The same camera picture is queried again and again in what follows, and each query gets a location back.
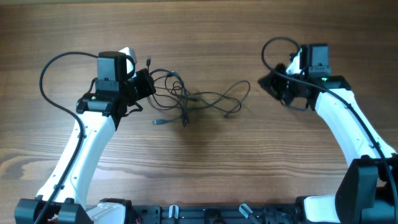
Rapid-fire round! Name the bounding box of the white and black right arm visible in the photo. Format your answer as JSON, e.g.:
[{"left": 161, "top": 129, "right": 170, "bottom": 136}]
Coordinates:
[{"left": 258, "top": 44, "right": 397, "bottom": 223}]

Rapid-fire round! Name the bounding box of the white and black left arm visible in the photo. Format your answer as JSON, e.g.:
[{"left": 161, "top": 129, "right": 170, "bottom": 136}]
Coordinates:
[{"left": 14, "top": 47, "right": 155, "bottom": 223}]

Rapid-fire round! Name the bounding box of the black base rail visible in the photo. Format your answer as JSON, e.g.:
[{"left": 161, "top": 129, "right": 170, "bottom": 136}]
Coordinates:
[{"left": 126, "top": 204, "right": 301, "bottom": 224}]

